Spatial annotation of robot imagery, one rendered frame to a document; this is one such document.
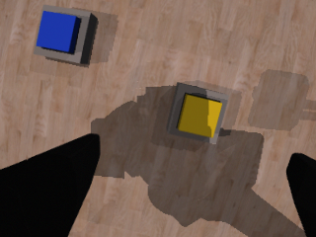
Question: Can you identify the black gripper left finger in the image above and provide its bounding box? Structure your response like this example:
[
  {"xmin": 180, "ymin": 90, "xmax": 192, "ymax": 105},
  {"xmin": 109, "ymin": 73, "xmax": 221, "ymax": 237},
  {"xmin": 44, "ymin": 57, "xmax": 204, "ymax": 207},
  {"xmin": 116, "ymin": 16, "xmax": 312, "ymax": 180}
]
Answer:
[{"xmin": 0, "ymin": 133, "xmax": 100, "ymax": 237}]

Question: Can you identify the yellow button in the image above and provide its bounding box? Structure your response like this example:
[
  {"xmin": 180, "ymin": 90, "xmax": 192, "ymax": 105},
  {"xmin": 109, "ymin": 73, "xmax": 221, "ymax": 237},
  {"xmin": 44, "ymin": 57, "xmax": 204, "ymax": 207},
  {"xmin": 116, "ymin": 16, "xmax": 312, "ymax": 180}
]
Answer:
[{"xmin": 166, "ymin": 83, "xmax": 229, "ymax": 143}]

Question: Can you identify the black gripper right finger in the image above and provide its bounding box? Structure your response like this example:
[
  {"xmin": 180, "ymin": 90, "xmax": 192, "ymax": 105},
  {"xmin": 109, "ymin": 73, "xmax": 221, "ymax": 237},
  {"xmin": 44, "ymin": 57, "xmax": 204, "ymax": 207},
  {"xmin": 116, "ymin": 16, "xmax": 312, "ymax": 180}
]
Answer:
[{"xmin": 285, "ymin": 153, "xmax": 316, "ymax": 237}]

